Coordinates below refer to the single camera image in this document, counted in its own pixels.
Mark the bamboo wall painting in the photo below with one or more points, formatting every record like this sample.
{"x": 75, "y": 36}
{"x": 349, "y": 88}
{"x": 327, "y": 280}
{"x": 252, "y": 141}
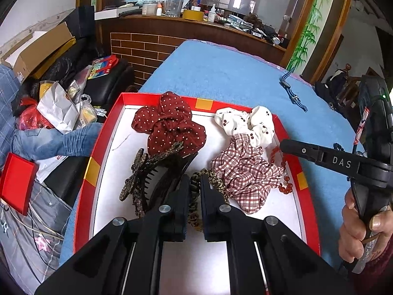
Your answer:
{"x": 310, "y": 30}

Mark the black sofa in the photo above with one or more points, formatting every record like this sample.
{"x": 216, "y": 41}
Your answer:
{"x": 107, "y": 89}

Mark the black hair claw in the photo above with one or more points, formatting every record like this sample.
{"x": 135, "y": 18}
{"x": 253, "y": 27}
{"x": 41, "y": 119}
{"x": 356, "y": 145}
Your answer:
{"x": 165, "y": 166}

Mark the person's right forearm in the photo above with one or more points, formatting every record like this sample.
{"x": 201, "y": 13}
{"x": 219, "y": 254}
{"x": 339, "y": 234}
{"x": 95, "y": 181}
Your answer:
{"x": 377, "y": 270}

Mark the yellow tape roll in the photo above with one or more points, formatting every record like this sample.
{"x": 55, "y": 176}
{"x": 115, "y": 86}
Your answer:
{"x": 192, "y": 15}

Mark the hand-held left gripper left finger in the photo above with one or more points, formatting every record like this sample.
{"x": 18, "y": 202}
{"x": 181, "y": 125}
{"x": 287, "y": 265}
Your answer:
{"x": 181, "y": 209}

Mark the leopard print scrunchie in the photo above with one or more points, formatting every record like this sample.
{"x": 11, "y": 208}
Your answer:
{"x": 194, "y": 196}

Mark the blue denim jeans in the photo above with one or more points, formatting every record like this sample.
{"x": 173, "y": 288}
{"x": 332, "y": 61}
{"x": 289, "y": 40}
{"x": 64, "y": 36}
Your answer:
{"x": 52, "y": 143}

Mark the glass pitcher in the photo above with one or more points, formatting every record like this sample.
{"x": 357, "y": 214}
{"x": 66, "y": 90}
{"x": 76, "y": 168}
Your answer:
{"x": 173, "y": 4}

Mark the clear plastic tub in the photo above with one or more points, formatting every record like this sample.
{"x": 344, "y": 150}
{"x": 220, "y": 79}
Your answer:
{"x": 149, "y": 8}

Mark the black cylinder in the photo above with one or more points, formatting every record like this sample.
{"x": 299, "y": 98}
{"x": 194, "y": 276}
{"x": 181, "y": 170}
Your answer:
{"x": 130, "y": 12}

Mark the red plaid scrunchie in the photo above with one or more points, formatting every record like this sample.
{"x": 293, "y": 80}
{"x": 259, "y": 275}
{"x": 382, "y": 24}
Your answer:
{"x": 245, "y": 172}

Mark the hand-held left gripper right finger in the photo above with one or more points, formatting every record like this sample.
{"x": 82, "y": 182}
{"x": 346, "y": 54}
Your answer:
{"x": 210, "y": 212}

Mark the red tray with white inside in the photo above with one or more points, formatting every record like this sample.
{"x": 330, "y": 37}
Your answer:
{"x": 116, "y": 172}

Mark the white cherry print scrunchie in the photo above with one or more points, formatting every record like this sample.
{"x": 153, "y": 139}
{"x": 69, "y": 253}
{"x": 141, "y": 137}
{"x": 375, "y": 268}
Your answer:
{"x": 261, "y": 129}

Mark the red polka dot scrunchie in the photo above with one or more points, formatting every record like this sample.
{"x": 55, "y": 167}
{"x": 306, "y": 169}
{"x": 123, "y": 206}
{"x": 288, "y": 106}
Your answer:
{"x": 169, "y": 123}

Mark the red plastic bag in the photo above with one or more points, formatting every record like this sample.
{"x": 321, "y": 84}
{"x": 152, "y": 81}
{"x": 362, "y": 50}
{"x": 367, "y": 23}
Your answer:
{"x": 30, "y": 118}

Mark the grey star-print blanket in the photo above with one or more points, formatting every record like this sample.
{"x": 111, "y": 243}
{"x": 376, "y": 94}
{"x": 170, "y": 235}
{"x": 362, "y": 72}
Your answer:
{"x": 24, "y": 245}

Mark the black backpack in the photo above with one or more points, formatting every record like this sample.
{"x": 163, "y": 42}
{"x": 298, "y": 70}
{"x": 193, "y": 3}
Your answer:
{"x": 336, "y": 80}

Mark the white flat box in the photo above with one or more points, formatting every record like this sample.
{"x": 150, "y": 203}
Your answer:
{"x": 107, "y": 13}

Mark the colourful printed box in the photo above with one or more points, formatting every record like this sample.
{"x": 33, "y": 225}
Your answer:
{"x": 103, "y": 66}

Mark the small red box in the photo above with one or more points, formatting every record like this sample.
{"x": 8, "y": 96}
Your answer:
{"x": 17, "y": 181}

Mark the blue checked cloth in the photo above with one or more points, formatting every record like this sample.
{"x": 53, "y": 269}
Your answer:
{"x": 6, "y": 98}

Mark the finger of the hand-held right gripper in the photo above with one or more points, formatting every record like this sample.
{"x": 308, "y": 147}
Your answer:
{"x": 307, "y": 153}

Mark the clear plastic bag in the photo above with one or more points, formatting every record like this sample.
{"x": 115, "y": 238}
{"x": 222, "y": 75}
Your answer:
{"x": 87, "y": 113}

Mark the white pump bottle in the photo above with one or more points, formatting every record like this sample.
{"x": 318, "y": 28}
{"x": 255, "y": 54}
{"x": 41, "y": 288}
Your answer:
{"x": 212, "y": 15}

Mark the wooden counter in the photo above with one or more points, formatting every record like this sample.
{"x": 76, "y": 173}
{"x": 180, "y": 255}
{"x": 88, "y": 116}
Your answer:
{"x": 184, "y": 33}

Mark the black jacket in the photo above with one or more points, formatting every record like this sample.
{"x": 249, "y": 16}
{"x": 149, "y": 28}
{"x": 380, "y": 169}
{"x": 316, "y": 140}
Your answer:
{"x": 334, "y": 104}

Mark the person's right hand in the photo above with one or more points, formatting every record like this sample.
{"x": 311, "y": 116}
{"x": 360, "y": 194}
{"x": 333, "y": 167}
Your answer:
{"x": 350, "y": 236}

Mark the blue striped watch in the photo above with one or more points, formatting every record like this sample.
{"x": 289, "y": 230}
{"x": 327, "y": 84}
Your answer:
{"x": 287, "y": 84}

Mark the cardboard box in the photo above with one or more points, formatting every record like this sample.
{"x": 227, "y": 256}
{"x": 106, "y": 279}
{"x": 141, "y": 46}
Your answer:
{"x": 40, "y": 49}

